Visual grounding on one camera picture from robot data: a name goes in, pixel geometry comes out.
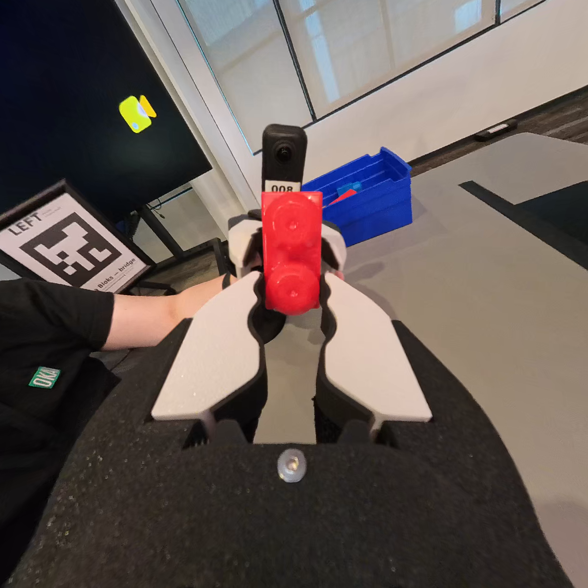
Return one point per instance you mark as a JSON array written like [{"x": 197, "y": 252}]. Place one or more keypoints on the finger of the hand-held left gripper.
[
  {"x": 241, "y": 248},
  {"x": 334, "y": 248}
]

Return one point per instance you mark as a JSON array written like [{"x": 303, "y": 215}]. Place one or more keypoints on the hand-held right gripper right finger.
[{"x": 372, "y": 367}]

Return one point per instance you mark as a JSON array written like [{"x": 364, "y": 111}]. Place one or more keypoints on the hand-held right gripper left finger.
[{"x": 216, "y": 363}]

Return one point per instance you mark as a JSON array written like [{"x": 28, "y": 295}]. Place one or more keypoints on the red two-stud toy block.
[{"x": 291, "y": 248}]

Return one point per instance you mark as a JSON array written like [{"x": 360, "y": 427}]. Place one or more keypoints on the blue plastic bin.
[{"x": 367, "y": 206}]

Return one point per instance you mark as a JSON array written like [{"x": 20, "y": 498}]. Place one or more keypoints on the person's left forearm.
[{"x": 147, "y": 317}]

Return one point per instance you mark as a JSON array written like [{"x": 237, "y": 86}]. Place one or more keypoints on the grey desk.
[{"x": 459, "y": 321}]

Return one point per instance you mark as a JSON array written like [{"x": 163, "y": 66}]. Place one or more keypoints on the black wristwatch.
[{"x": 226, "y": 281}]

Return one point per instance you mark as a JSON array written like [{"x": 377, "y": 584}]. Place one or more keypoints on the large gridded window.
[{"x": 344, "y": 46}]

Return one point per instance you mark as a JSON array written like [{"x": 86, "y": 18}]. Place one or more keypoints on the framed marker sign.
[{"x": 69, "y": 248}]

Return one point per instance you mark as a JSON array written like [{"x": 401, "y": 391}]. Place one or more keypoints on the person's black shirt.
[{"x": 41, "y": 330}]

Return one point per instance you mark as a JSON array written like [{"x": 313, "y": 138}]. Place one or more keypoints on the black device on floor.
[{"x": 496, "y": 130}]

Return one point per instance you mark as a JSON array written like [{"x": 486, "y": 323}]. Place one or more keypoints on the large black tv screen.
[{"x": 69, "y": 92}]

